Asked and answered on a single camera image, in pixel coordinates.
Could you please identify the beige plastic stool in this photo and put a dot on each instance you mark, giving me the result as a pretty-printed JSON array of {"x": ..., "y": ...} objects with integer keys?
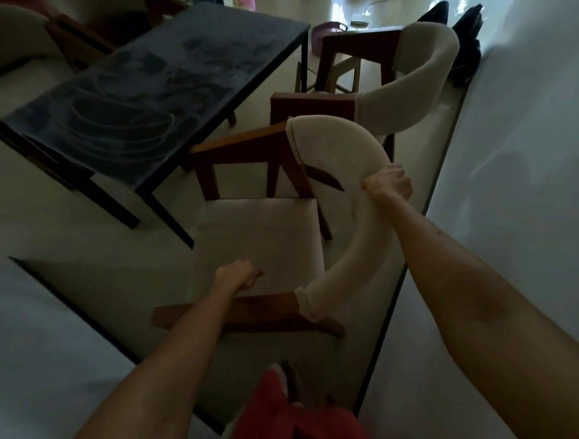
[{"x": 346, "y": 68}]

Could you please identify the black dining table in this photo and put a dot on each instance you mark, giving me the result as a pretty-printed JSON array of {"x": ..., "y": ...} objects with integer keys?
[{"x": 158, "y": 90}]

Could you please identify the person's red garment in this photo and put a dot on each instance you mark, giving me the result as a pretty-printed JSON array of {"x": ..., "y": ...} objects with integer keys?
[{"x": 289, "y": 416}]

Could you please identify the purple plastic basket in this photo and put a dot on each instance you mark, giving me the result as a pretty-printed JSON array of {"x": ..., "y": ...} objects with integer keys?
[{"x": 328, "y": 28}]

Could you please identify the person's right forearm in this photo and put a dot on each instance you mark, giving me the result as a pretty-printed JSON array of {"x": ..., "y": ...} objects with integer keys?
[{"x": 475, "y": 307}]

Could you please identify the person's left forearm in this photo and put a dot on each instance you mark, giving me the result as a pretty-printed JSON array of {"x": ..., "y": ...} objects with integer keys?
[{"x": 172, "y": 362}]

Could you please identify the person's right hand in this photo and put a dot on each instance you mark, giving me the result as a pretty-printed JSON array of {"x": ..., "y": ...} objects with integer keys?
[{"x": 391, "y": 185}]

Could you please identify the person's left hand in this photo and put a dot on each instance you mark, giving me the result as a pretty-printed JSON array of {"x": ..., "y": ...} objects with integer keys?
[{"x": 237, "y": 277}]

